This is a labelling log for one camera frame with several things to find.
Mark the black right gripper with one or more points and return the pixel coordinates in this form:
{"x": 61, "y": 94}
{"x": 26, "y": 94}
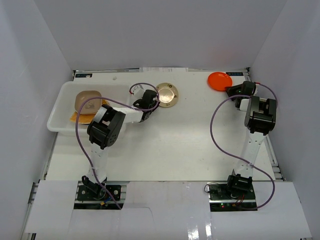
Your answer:
{"x": 230, "y": 90}

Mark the woven wicker tray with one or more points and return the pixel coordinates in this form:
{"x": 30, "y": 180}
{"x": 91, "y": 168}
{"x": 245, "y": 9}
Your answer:
{"x": 85, "y": 119}

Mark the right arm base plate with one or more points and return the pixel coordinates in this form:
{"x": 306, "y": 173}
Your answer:
{"x": 222, "y": 201}

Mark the papers at back edge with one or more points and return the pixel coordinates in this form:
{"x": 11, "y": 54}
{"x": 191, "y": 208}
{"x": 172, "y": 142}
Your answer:
{"x": 163, "y": 69}

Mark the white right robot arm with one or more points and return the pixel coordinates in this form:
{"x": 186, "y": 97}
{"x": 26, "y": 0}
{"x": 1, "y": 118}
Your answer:
{"x": 260, "y": 120}

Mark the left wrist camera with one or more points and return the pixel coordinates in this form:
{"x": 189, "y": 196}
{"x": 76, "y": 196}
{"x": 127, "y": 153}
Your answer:
{"x": 135, "y": 89}

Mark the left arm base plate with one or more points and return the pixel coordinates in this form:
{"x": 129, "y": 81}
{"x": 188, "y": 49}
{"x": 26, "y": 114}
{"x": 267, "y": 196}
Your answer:
{"x": 86, "y": 200}

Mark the white plastic bin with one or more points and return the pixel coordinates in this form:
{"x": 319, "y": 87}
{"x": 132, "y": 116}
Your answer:
{"x": 64, "y": 107}

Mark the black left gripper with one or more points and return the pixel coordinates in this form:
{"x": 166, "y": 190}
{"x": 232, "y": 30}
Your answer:
{"x": 139, "y": 103}

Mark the brown square dish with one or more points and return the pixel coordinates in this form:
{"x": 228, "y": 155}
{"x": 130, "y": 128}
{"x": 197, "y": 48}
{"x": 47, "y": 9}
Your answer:
{"x": 91, "y": 106}

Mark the orange round plate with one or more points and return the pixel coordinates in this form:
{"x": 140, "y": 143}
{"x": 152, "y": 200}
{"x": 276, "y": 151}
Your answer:
{"x": 219, "y": 81}

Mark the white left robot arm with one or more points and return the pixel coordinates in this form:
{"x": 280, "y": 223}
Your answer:
{"x": 104, "y": 130}

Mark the small beige floral plate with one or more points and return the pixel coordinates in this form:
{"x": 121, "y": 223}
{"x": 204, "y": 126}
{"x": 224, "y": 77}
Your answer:
{"x": 168, "y": 94}

